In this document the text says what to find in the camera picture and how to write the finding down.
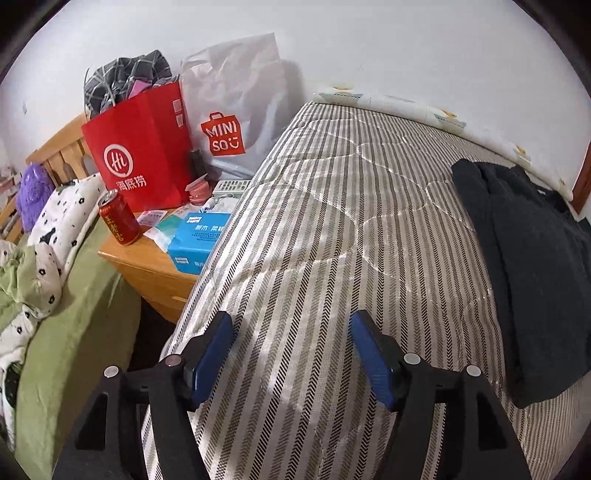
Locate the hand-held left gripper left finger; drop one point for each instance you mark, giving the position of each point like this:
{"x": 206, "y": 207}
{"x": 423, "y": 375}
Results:
{"x": 214, "y": 355}

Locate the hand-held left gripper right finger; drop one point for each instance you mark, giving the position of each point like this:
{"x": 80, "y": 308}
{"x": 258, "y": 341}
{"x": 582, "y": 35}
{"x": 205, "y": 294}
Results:
{"x": 374, "y": 360}

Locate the black sweatshirt with white print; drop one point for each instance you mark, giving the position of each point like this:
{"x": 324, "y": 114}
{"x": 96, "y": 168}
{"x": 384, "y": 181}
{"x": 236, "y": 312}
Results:
{"x": 531, "y": 277}

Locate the wooden nightstand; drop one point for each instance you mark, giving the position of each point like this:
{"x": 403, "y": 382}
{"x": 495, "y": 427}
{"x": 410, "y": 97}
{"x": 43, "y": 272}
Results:
{"x": 147, "y": 272}

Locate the blue tissue pack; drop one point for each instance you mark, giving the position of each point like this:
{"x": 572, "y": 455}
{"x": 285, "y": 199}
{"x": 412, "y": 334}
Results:
{"x": 194, "y": 240}

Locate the teal wipes packet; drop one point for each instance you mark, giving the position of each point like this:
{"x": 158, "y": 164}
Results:
{"x": 164, "y": 233}

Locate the green bed sheet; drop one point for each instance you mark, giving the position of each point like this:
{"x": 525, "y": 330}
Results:
{"x": 78, "y": 323}

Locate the striped mattress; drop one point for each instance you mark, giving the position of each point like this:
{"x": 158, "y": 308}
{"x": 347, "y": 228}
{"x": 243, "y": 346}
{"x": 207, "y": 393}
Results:
{"x": 346, "y": 221}

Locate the pink and white packet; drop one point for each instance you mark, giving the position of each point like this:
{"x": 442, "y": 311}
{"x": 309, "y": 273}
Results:
{"x": 151, "y": 218}

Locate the pink round container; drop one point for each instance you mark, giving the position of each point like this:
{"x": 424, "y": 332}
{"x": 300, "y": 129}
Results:
{"x": 199, "y": 190}

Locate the red drink can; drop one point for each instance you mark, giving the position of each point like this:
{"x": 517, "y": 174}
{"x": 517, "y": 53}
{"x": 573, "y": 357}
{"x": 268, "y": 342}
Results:
{"x": 117, "y": 217}

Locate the white remote control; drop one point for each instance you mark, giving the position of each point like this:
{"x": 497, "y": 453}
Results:
{"x": 231, "y": 186}

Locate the white floral quilt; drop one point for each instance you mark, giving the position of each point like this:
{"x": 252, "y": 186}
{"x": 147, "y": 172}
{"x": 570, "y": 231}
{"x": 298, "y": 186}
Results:
{"x": 60, "y": 217}

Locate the red shopping bag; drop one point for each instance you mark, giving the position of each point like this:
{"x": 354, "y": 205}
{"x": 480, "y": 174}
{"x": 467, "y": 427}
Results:
{"x": 147, "y": 138}

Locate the purple plush toy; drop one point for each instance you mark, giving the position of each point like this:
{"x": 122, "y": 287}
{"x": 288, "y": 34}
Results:
{"x": 34, "y": 194}

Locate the white printed bed sheet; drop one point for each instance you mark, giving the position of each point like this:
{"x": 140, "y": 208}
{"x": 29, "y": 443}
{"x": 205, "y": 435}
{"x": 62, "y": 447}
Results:
{"x": 415, "y": 108}

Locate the wooden headboard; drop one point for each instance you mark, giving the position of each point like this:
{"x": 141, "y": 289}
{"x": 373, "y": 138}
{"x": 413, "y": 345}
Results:
{"x": 60, "y": 152}

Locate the white plastic bag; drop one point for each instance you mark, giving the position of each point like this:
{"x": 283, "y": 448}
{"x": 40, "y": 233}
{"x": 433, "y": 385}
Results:
{"x": 244, "y": 92}

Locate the grey plaid cloth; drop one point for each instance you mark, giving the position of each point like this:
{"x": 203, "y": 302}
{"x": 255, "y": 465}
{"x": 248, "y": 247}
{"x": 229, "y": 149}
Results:
{"x": 120, "y": 76}

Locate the wooden bed frame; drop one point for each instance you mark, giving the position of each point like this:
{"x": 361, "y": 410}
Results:
{"x": 582, "y": 189}

